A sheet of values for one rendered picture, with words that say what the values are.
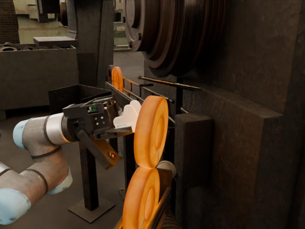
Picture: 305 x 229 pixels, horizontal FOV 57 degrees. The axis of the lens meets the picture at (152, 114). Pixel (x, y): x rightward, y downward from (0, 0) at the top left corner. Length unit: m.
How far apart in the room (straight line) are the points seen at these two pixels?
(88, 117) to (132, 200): 0.20
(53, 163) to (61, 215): 1.09
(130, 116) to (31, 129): 0.25
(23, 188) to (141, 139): 0.28
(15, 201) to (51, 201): 1.30
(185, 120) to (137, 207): 0.37
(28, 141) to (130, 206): 0.31
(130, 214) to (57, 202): 1.37
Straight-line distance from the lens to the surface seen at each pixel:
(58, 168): 0.75
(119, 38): 9.36
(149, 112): 0.55
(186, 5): 0.83
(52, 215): 1.84
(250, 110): 0.75
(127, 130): 0.60
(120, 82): 1.88
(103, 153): 0.66
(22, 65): 3.38
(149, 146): 0.55
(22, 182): 0.68
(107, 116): 0.62
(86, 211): 1.80
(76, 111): 0.66
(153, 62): 1.03
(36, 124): 0.73
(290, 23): 0.72
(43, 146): 0.73
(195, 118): 0.87
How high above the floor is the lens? 1.10
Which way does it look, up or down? 19 degrees down
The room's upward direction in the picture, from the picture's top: straight up
